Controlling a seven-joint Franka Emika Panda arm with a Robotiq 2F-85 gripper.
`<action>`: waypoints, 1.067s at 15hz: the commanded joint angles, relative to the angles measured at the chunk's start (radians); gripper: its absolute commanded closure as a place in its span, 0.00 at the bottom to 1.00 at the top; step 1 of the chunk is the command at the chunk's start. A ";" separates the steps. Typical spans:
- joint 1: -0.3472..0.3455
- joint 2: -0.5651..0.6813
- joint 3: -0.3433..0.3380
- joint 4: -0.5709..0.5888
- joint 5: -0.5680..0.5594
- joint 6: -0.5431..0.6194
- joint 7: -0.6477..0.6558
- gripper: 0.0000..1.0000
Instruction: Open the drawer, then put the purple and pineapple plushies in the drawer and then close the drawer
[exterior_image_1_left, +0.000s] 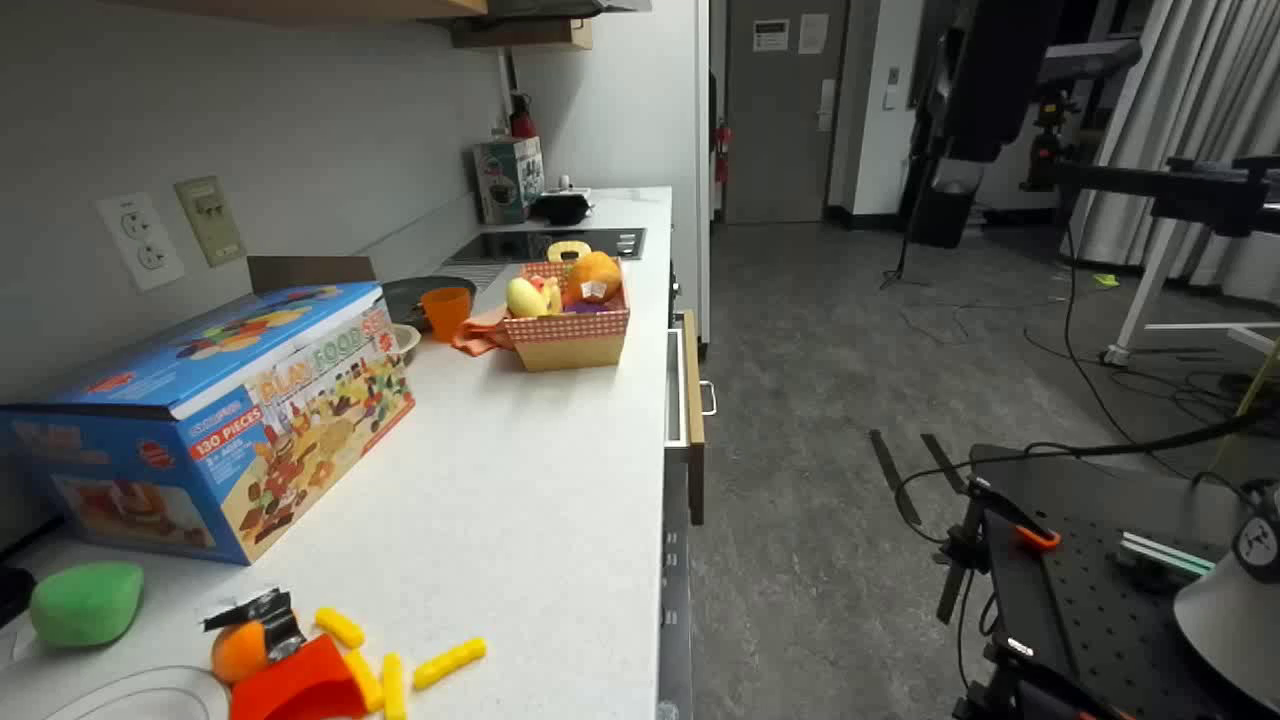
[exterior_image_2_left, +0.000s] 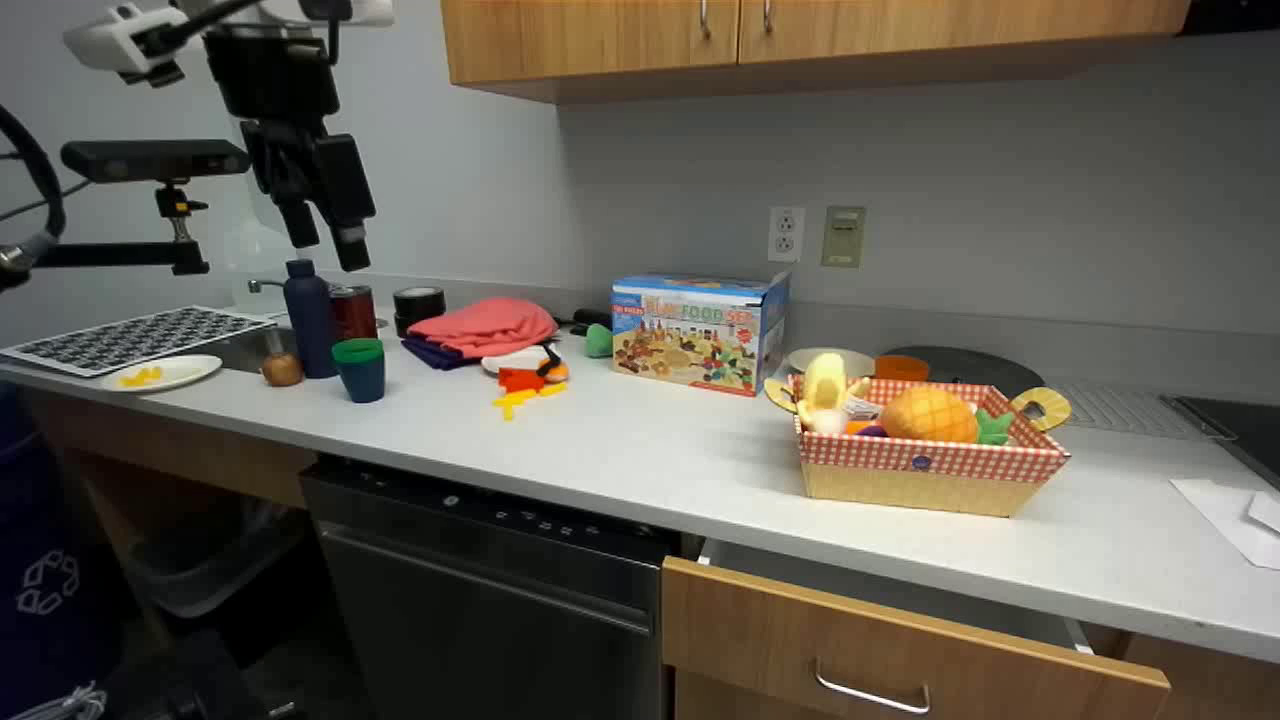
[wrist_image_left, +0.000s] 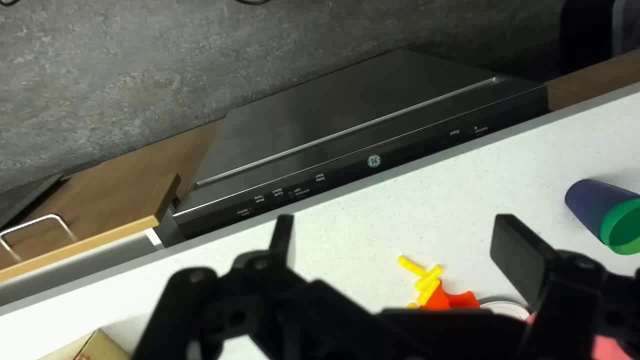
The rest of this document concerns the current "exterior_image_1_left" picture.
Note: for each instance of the wooden front white drawer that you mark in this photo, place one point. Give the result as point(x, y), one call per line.
point(690, 411)

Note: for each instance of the pineapple plushie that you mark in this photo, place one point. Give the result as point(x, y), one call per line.
point(593, 277)

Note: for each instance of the checkered wicker basket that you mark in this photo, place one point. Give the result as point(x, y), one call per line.
point(567, 339)

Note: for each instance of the yellow plushie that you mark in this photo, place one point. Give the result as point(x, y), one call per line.
point(524, 297)

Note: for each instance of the orange toy cup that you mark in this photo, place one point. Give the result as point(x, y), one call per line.
point(446, 309)

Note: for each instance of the dark bowl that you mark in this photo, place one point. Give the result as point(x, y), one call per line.
point(405, 297)

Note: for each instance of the yellow toy fry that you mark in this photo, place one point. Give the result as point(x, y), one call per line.
point(450, 663)

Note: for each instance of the blue toy food box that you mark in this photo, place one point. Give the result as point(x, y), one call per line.
point(221, 434)

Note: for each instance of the orange toy ball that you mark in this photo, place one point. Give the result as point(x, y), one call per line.
point(240, 653)

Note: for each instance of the white round plate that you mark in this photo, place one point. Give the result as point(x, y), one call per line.
point(159, 693)

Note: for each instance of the beige wall switch plate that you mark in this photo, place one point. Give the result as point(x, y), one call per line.
point(210, 216)

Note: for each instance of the white wall outlet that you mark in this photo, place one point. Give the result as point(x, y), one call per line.
point(141, 243)

